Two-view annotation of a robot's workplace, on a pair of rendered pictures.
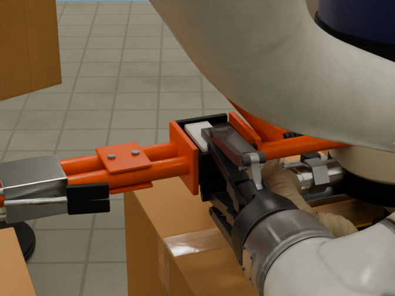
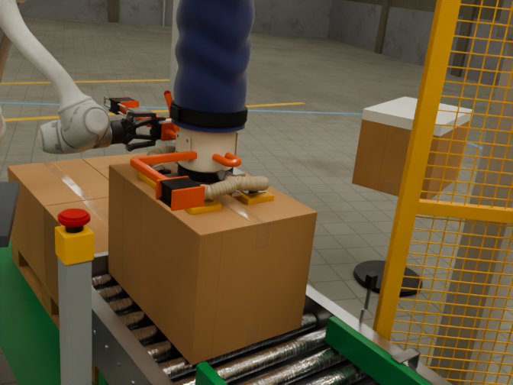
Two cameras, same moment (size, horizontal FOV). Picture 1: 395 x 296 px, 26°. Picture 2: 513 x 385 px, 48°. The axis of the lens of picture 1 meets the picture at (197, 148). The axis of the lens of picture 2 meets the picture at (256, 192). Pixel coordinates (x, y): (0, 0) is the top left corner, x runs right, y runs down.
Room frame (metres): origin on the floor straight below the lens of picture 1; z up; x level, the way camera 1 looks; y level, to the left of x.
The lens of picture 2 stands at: (0.63, -1.89, 1.56)
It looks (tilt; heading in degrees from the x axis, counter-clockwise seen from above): 20 degrees down; 72
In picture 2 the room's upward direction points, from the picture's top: 6 degrees clockwise
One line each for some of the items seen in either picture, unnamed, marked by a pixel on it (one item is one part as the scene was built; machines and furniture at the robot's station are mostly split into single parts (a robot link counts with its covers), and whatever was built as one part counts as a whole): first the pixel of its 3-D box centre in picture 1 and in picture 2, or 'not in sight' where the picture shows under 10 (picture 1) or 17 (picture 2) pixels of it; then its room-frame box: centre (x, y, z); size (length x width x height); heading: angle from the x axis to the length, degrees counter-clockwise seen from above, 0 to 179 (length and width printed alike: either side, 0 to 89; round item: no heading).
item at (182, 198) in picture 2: not in sight; (179, 192); (0.85, -0.63, 1.08); 0.09 x 0.08 x 0.05; 20
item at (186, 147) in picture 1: (214, 151); (167, 128); (0.90, -0.02, 1.08); 0.10 x 0.08 x 0.06; 20
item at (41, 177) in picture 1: (32, 188); (139, 115); (0.82, 0.18, 1.07); 0.07 x 0.07 x 0.04; 20
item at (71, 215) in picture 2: not in sight; (74, 221); (0.61, -0.65, 1.02); 0.07 x 0.07 x 0.04
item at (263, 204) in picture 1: (260, 221); (121, 131); (0.75, -0.06, 1.07); 0.09 x 0.07 x 0.08; 20
